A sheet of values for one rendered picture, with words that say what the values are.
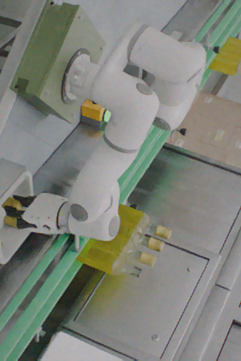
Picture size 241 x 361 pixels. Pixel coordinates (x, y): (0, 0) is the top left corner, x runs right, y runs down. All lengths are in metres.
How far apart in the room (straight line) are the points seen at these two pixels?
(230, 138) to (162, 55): 4.80
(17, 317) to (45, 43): 0.71
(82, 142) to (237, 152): 4.03
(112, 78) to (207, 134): 4.79
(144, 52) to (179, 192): 1.05
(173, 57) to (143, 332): 0.88
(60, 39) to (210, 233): 0.92
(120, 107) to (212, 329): 0.85
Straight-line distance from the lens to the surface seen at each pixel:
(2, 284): 1.63
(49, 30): 1.50
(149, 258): 1.74
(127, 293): 1.83
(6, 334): 1.57
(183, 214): 2.11
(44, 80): 1.45
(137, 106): 1.16
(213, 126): 6.06
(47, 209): 1.44
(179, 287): 1.86
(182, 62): 1.19
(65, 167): 1.79
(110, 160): 1.23
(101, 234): 1.36
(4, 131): 1.53
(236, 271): 1.94
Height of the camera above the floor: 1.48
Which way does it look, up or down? 16 degrees down
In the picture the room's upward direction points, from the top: 110 degrees clockwise
